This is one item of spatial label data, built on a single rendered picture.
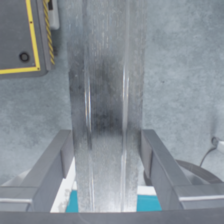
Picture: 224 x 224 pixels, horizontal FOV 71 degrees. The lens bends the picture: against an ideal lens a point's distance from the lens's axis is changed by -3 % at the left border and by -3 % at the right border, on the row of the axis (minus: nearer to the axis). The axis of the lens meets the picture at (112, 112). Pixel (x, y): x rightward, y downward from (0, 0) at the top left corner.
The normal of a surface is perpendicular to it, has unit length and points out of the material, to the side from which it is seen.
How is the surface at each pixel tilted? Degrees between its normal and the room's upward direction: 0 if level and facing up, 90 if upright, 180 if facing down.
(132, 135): 0
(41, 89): 0
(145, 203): 90
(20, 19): 0
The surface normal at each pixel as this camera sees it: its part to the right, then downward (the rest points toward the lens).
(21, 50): 0.02, 0.28
